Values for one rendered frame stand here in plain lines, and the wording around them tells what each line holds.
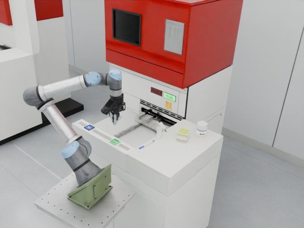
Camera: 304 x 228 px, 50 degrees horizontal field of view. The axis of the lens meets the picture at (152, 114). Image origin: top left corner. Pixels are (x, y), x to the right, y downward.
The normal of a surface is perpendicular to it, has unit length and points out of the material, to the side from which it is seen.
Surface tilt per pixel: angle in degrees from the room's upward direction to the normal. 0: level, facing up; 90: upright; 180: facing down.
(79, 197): 90
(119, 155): 90
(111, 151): 90
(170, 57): 90
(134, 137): 0
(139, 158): 0
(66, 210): 0
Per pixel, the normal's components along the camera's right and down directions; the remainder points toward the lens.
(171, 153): 0.04, -0.87
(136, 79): -0.65, 0.35
